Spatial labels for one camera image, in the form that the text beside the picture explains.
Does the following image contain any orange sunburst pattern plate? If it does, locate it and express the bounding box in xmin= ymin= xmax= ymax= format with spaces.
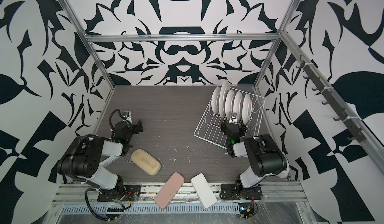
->
xmin=219 ymin=80 xmax=230 ymax=119

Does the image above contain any colourful squiggle pattern plate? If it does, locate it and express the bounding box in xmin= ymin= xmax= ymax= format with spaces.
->
xmin=211 ymin=87 xmax=221 ymax=115

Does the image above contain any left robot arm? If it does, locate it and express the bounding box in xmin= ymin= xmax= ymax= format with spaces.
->
xmin=57 ymin=109 xmax=143 ymax=194

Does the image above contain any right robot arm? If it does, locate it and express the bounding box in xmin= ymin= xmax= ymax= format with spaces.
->
xmin=221 ymin=121 xmax=290 ymax=191

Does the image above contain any white plate in rack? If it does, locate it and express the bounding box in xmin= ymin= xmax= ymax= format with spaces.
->
xmin=233 ymin=91 xmax=244 ymax=120
xmin=242 ymin=94 xmax=252 ymax=125

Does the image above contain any beige glasses case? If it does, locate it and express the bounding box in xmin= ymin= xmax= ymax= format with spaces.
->
xmin=131 ymin=149 xmax=161 ymax=176

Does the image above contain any white glasses case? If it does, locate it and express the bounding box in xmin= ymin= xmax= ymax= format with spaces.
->
xmin=191 ymin=173 xmax=217 ymax=209

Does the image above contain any pink glasses case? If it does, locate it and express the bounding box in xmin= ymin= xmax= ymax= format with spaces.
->
xmin=154 ymin=172 xmax=185 ymax=210

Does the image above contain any small circuit board with LED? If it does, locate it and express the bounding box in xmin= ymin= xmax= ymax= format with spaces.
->
xmin=239 ymin=202 xmax=258 ymax=219

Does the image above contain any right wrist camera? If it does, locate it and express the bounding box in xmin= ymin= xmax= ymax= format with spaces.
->
xmin=229 ymin=113 xmax=238 ymax=124

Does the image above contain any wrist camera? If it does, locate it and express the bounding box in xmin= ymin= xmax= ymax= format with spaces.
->
xmin=229 ymin=113 xmax=238 ymax=124
xmin=122 ymin=111 xmax=132 ymax=125

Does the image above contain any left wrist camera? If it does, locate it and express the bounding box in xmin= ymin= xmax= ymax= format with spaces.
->
xmin=122 ymin=111 xmax=132 ymax=125

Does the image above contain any white wire dish rack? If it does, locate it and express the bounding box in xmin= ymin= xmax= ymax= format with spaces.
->
xmin=194 ymin=85 xmax=267 ymax=149

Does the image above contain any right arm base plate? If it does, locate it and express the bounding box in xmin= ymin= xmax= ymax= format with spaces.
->
xmin=219 ymin=184 xmax=263 ymax=201

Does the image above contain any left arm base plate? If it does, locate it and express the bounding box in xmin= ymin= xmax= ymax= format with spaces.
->
xmin=97 ymin=185 xmax=142 ymax=202

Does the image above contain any white slotted cable duct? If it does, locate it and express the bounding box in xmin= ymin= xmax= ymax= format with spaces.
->
xmin=61 ymin=203 xmax=240 ymax=215

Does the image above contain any aluminium front mounting rail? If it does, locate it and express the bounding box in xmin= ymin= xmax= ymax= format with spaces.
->
xmin=50 ymin=180 xmax=309 ymax=206

